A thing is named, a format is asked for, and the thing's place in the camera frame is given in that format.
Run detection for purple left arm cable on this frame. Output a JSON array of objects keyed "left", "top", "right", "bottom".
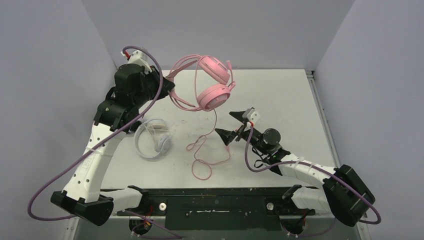
[{"left": 27, "top": 45, "right": 184, "bottom": 240}]

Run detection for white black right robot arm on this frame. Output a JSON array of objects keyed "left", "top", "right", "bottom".
[{"left": 214, "top": 108, "right": 382, "bottom": 227}]

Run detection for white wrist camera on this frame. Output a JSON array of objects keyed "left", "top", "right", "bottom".
[
  {"left": 242, "top": 107, "right": 261, "bottom": 128},
  {"left": 120, "top": 49, "right": 152, "bottom": 74}
]

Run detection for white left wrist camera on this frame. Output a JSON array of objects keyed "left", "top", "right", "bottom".
[{"left": 120, "top": 49, "right": 152, "bottom": 74}]

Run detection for pink headphones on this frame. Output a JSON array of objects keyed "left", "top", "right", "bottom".
[{"left": 165, "top": 54, "right": 236, "bottom": 129}]

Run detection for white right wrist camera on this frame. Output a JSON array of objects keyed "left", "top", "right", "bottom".
[{"left": 242, "top": 107, "right": 261, "bottom": 128}]

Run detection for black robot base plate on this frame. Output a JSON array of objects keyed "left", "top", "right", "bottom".
[{"left": 132, "top": 187, "right": 317, "bottom": 231}]

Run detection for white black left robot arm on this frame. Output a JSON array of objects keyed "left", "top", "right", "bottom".
[{"left": 50, "top": 63, "right": 175, "bottom": 226}]

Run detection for white headphones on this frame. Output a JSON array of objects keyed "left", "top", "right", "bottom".
[{"left": 133, "top": 118, "right": 172, "bottom": 160}]

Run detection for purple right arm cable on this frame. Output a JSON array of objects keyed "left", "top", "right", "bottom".
[{"left": 244, "top": 125, "right": 382, "bottom": 226}]

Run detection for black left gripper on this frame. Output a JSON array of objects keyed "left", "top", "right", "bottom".
[{"left": 132, "top": 65, "right": 175, "bottom": 109}]

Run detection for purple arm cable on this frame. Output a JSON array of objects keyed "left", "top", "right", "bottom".
[
  {"left": 244, "top": 125, "right": 382, "bottom": 226},
  {"left": 27, "top": 45, "right": 184, "bottom": 240}
]

